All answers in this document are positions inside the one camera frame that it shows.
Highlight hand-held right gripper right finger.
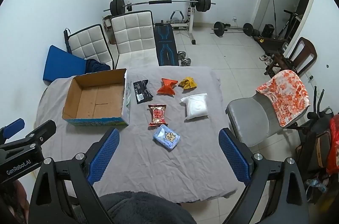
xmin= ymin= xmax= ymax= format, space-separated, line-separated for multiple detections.
xmin=218 ymin=128 xmax=310 ymax=224

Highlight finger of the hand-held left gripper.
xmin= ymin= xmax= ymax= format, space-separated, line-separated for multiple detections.
xmin=0 ymin=119 xmax=57 ymax=154
xmin=0 ymin=118 xmax=26 ymax=140

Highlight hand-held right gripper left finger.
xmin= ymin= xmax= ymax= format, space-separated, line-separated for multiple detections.
xmin=28 ymin=128 xmax=120 ymax=224

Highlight cardboard box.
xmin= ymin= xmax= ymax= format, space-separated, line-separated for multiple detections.
xmin=62 ymin=68 xmax=130 ymax=126

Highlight white clear plastic bag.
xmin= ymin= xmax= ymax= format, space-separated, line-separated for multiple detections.
xmin=180 ymin=93 xmax=208 ymax=120

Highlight blue tissue pack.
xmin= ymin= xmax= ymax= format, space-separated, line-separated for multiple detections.
xmin=153 ymin=124 xmax=181 ymax=152

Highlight red snack packet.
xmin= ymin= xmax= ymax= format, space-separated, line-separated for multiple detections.
xmin=148 ymin=104 xmax=168 ymax=126

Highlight black snack packet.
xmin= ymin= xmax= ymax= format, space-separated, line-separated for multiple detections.
xmin=133 ymin=79 xmax=153 ymax=104

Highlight yellow snack packet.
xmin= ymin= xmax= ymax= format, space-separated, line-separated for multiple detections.
xmin=178 ymin=77 xmax=198 ymax=89

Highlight orange snack packet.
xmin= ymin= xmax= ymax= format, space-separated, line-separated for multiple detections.
xmin=157 ymin=78 xmax=178 ymax=96

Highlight person's left hand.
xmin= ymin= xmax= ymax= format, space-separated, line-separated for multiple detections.
xmin=14 ymin=180 xmax=30 ymax=216

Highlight grey office chair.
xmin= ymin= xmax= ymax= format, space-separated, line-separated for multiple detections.
xmin=226 ymin=93 xmax=310 ymax=148

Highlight blue foam mat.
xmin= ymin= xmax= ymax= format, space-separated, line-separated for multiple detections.
xmin=43 ymin=45 xmax=88 ymax=86

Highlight orange floral towel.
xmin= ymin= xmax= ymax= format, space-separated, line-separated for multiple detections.
xmin=256 ymin=70 xmax=310 ymax=127

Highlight dark blue cloth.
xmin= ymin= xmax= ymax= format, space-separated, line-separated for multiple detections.
xmin=85 ymin=58 xmax=112 ymax=74

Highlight white quilted chair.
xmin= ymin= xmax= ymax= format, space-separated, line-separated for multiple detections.
xmin=110 ymin=10 xmax=159 ymax=66
xmin=64 ymin=24 xmax=115 ymax=69

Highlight red bag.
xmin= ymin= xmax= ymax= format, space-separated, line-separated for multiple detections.
xmin=326 ymin=114 xmax=339 ymax=175

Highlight black blue weight bench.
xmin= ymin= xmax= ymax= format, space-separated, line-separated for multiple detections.
xmin=154 ymin=23 xmax=178 ymax=66

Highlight dark wooden chair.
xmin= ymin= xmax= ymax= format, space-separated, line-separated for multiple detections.
xmin=264 ymin=37 xmax=318 ymax=77

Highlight small barbell black plates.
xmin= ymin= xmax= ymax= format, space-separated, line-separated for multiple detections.
xmin=212 ymin=21 xmax=255 ymax=37

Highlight black speaker box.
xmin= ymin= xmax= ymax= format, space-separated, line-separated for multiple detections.
xmin=262 ymin=24 xmax=276 ymax=38

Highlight white barbell rack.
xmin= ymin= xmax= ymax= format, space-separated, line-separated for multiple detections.
xmin=124 ymin=0 xmax=207 ymax=45

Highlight barbell with black plates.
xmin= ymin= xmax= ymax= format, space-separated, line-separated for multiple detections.
xmin=103 ymin=0 xmax=216 ymax=16

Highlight black folded strap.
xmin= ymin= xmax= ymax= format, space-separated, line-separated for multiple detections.
xmin=64 ymin=28 xmax=72 ymax=53

